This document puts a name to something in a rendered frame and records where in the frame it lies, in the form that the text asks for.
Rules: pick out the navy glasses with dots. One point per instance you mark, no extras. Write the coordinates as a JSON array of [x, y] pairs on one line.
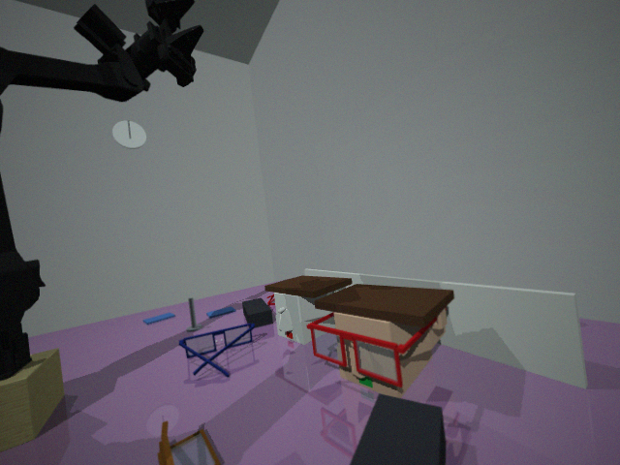
[[198, 345]]

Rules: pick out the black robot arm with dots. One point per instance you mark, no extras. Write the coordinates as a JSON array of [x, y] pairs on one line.
[[120, 76]]

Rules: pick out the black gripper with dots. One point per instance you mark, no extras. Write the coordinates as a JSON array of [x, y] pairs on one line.
[[158, 48]]

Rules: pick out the pale grey flat panel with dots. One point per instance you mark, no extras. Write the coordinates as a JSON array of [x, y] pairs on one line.
[[534, 330]]

